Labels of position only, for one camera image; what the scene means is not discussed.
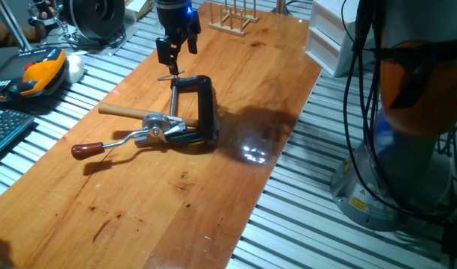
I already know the small cardboard box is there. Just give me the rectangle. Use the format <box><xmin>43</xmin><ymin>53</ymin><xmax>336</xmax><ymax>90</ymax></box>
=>
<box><xmin>124</xmin><ymin>0</ymin><xmax>154</xmax><ymax>22</ymax></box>

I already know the person's hand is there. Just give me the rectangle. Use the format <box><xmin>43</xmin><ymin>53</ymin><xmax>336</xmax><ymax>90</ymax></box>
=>
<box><xmin>33</xmin><ymin>9</ymin><xmax>57</xmax><ymax>41</ymax></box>

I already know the wooden handle claw hammer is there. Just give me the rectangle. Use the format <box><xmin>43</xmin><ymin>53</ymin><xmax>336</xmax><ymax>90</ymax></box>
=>
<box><xmin>97</xmin><ymin>102</ymin><xmax>199</xmax><ymax>129</ymax></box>

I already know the aluminium frame post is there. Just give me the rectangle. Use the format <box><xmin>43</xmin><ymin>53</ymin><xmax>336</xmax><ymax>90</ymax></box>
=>
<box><xmin>0</xmin><ymin>0</ymin><xmax>32</xmax><ymax>52</ymax></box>

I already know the metal lever dark red knob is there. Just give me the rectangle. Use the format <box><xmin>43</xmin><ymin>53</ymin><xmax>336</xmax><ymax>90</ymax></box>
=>
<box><xmin>70</xmin><ymin>126</ymin><xmax>152</xmax><ymax>161</ymax></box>

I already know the black C-clamp with screw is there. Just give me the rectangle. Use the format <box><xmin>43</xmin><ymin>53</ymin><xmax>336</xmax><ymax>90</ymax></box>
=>
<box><xmin>157</xmin><ymin>70</ymin><xmax>220</xmax><ymax>146</ymax></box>

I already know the black computer keyboard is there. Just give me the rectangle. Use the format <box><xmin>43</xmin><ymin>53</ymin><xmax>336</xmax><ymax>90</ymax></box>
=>
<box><xmin>0</xmin><ymin>109</ymin><xmax>36</xmax><ymax>161</ymax></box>

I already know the wooden peg rack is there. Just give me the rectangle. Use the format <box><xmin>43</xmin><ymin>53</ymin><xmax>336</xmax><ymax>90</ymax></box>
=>
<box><xmin>208</xmin><ymin>0</ymin><xmax>261</xmax><ymax>37</ymax></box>

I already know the metal tripod stand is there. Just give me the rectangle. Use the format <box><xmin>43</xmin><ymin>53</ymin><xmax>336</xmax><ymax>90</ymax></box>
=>
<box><xmin>28</xmin><ymin>0</ymin><xmax>80</xmax><ymax>44</ymax></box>

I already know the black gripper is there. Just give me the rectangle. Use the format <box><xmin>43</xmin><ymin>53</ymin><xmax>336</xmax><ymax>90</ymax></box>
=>
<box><xmin>153</xmin><ymin>0</ymin><xmax>202</xmax><ymax>76</ymax></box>

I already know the black round spool device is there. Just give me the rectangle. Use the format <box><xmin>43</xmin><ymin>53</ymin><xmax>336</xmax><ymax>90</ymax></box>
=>
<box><xmin>62</xmin><ymin>0</ymin><xmax>125</xmax><ymax>42</ymax></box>

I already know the orange black teach pendant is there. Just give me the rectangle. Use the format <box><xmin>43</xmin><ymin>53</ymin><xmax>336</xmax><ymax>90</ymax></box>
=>
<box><xmin>0</xmin><ymin>46</ymin><xmax>68</xmax><ymax>102</ymax></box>

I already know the glossy wooden board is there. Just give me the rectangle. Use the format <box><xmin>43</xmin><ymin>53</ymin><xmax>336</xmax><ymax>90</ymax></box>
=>
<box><xmin>0</xmin><ymin>1</ymin><xmax>323</xmax><ymax>269</ymax></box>

